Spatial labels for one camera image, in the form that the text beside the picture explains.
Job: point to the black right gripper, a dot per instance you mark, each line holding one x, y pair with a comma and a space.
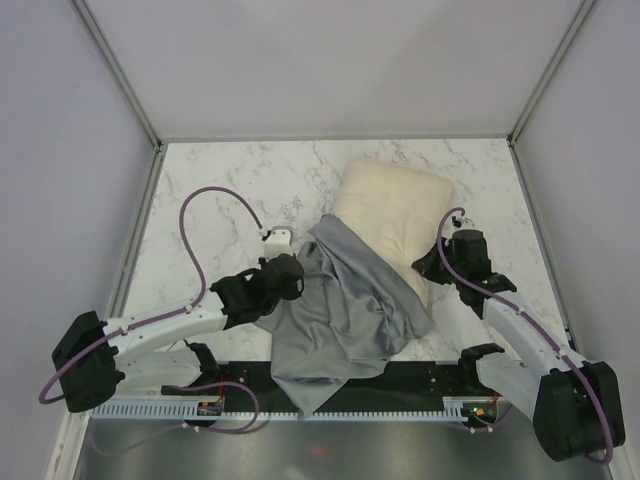
426, 267

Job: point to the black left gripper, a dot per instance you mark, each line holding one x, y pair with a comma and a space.
292, 292

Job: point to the beige pillow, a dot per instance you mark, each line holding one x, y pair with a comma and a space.
395, 210

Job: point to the grey pillowcase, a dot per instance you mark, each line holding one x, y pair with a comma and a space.
354, 314

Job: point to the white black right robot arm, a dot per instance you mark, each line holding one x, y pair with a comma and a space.
574, 404

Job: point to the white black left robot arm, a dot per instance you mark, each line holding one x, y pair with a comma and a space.
91, 357

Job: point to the metal front panel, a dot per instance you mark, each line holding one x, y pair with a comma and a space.
323, 450

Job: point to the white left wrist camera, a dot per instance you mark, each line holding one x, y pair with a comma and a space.
277, 241

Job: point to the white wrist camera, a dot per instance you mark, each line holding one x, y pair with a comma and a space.
277, 241
460, 221

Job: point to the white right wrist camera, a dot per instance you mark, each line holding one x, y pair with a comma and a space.
460, 221

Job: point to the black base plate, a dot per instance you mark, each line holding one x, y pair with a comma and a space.
405, 386

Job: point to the aluminium right side rail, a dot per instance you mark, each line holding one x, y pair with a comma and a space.
542, 241

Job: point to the aluminium rail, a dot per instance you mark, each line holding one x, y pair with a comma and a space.
542, 241
119, 297

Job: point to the white slotted cable duct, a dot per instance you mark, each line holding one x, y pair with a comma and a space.
452, 411

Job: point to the aluminium left side rail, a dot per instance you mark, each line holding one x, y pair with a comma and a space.
119, 297

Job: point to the aluminium right corner post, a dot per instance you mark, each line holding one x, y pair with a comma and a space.
561, 51

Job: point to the aluminium corner post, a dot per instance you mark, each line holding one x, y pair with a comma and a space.
98, 38
561, 51

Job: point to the aluminium left corner post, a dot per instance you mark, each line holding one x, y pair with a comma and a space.
98, 38

